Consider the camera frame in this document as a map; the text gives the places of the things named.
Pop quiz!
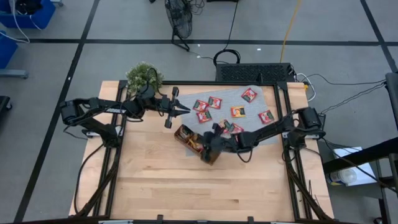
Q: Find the grey metal base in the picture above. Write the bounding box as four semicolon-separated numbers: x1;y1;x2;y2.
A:
0;68;30;79

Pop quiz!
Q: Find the white cylinder container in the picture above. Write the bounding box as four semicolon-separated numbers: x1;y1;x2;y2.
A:
325;167;358;187

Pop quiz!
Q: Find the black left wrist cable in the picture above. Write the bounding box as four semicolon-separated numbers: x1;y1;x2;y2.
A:
146;67;164;97

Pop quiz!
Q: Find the white floor cable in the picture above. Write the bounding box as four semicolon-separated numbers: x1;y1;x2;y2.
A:
295;73;317;103
7;0;44;44

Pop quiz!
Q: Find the black mesh computer case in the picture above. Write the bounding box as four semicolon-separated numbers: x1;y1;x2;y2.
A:
215;63;295;83

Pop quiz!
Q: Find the black desk structure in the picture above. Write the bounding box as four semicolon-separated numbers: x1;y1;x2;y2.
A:
322;72;398;224

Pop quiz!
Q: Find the black power cable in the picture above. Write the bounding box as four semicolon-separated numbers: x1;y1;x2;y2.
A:
213;0;242;66

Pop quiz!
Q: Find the wooden tea box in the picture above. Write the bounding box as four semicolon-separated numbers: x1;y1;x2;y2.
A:
174;124;222;166

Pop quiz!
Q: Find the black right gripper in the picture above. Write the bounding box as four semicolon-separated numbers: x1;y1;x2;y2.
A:
201;123;246;163

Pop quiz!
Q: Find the red strawberry tea bag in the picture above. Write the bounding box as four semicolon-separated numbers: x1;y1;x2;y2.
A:
257;110;275;125
196;110;213;124
207;96;223;110
241;87;258;103
219;119;233;133
192;99;210;113
230;123;246;135

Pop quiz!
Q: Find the black arm base cable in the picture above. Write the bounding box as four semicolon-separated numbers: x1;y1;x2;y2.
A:
73;141;108;215

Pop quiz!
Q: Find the potted green plant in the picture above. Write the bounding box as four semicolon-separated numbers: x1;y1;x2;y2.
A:
126;61;165;97

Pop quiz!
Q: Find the blue storage bin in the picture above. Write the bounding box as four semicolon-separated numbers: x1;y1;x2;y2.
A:
0;30;19;70
0;0;57;30

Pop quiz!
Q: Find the black floor fan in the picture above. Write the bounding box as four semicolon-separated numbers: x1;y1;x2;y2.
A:
164;0;193;52

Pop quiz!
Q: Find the grey woven placemat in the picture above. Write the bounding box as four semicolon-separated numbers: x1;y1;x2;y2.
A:
176;85;280;159

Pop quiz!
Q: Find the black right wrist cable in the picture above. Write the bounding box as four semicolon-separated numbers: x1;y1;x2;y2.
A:
236;149;252;164

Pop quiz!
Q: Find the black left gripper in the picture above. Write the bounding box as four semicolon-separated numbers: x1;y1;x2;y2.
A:
136;86;191;129

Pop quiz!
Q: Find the yellow cable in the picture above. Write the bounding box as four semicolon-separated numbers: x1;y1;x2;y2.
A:
279;0;302;63

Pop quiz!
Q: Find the black floor cable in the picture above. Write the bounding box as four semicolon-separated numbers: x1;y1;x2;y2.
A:
306;73;387;87
320;82;387;114

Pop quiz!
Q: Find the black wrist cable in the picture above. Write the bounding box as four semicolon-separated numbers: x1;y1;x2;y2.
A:
146;67;164;97
236;149;252;164

